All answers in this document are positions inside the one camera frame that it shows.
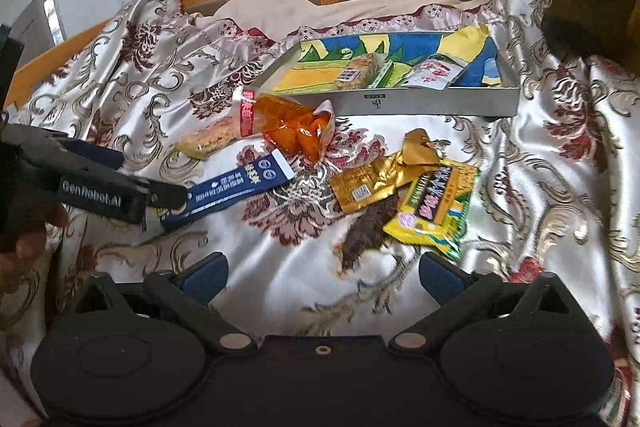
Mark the gold foil snack packet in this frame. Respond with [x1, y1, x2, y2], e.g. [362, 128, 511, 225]
[329, 129, 442, 214]

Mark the floral satin blanket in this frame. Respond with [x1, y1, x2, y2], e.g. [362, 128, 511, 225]
[0, 0, 640, 427]

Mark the person's left hand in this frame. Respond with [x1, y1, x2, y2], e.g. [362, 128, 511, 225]
[0, 203, 70, 297]

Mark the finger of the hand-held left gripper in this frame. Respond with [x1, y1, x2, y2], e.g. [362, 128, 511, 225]
[146, 181, 190, 212]
[65, 138, 127, 174]

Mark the grey framed window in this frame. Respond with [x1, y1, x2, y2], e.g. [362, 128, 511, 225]
[10, 0, 67, 68]

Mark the clear nut bar packet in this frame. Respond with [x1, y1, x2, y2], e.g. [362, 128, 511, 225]
[334, 53, 383, 91]

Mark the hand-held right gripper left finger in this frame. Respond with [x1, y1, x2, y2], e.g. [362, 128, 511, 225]
[64, 251, 257, 354]

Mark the long blue packet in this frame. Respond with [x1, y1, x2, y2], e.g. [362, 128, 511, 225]
[160, 149, 296, 233]

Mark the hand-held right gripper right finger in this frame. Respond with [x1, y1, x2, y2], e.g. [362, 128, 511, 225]
[389, 252, 583, 354]

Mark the orange snack packet red label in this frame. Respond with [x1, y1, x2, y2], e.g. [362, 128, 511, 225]
[232, 88, 337, 164]

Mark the brown snack packet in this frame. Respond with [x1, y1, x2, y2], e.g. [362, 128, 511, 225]
[334, 193, 401, 277]

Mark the cream bed sheet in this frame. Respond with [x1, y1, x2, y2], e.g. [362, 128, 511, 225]
[195, 0, 501, 28]

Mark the puffed rice cracker packet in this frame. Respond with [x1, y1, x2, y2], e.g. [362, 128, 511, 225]
[175, 116, 246, 161]

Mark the grey cardboard tray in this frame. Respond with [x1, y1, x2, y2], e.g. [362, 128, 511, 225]
[250, 24, 522, 118]

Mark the yellow green snack packet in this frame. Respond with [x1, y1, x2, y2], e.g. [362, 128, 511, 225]
[382, 158, 481, 262]

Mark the green white snack packet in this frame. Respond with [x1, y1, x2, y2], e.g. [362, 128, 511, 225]
[402, 53, 471, 92]

